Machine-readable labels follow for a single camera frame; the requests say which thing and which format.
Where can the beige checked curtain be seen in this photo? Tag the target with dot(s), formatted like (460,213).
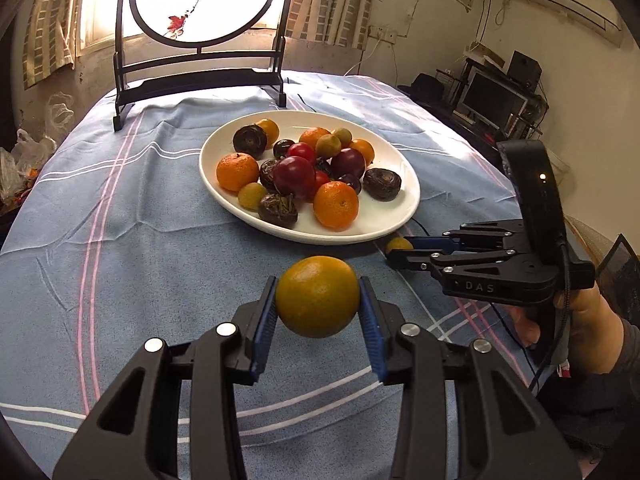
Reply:
(330,0)
(55,15)

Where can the black desk rack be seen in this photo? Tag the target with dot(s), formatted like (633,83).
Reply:
(480,132)

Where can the clear plastic bag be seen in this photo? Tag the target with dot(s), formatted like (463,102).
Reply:
(25,160)
(61,112)

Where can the cardboard box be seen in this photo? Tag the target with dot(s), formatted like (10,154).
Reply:
(482,55)

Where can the black hat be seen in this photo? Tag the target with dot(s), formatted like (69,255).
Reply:
(425,87)

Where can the blue striped tablecloth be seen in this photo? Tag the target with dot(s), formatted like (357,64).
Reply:
(150,260)

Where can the person's right hand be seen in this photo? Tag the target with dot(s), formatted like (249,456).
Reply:
(585,325)

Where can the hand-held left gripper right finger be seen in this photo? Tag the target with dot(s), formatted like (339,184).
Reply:
(372,332)

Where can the dark red plum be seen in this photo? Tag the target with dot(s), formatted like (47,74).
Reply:
(348,162)
(294,176)

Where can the black framed bird painting screen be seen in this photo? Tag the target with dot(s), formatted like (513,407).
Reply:
(200,80)

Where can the red cherry tomato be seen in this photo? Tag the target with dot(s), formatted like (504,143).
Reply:
(321,180)
(301,151)

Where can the dark red cherry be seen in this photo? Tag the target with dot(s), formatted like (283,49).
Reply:
(283,148)
(350,183)

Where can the black speaker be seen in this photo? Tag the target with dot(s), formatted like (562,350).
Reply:
(525,69)

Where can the yellow pear-shaped fruit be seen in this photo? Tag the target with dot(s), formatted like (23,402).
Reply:
(252,196)

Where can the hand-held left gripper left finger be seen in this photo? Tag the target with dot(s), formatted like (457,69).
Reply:
(264,332)

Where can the small green round fruit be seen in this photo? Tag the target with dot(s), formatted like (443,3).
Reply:
(328,146)
(343,136)

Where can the person's right forearm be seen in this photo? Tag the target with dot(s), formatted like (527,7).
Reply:
(600,400)

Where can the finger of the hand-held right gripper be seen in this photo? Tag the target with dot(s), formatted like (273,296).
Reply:
(430,243)
(415,261)

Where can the white round plate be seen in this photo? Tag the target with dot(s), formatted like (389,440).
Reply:
(390,210)

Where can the computer monitor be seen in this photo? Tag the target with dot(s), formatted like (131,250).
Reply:
(492,97)

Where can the dark framed panel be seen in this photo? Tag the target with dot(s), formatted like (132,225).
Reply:
(622,270)

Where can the small orange kumquat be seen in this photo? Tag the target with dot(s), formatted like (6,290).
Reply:
(397,245)

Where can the green-yellow orange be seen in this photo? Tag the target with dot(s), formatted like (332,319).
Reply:
(317,296)

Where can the wall power socket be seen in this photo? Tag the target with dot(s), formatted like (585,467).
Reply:
(383,34)

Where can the large orange mandarin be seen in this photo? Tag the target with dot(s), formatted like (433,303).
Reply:
(237,172)

